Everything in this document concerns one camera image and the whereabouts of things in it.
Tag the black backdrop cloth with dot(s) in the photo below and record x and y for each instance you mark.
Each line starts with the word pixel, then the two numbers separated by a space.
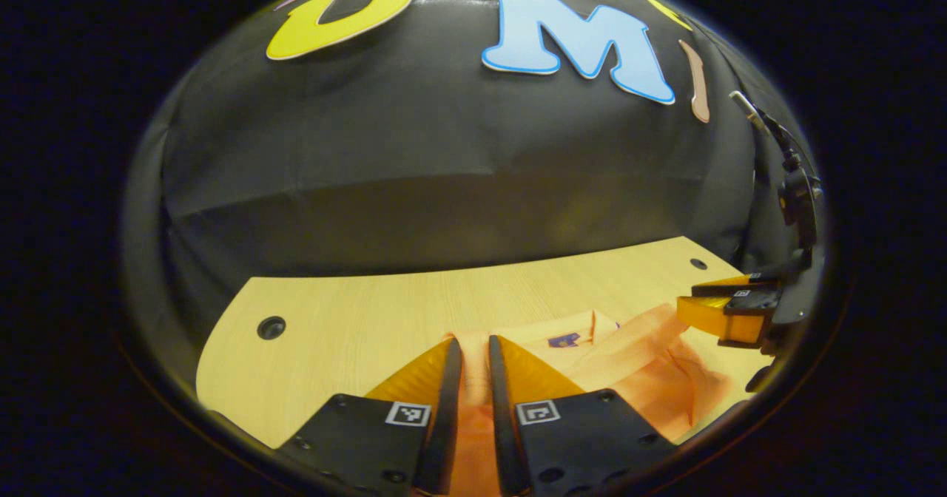
pixel 444 149

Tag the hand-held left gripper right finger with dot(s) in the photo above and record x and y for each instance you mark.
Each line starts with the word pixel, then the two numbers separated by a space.
pixel 501 423

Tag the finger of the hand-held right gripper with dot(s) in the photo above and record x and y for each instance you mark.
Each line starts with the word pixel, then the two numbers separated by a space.
pixel 718 316
pixel 740 282

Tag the orange T-shirt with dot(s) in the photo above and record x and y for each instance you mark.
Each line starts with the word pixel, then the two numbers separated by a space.
pixel 651 379

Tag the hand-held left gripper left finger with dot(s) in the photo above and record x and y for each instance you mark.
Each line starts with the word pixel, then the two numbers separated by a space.
pixel 444 423

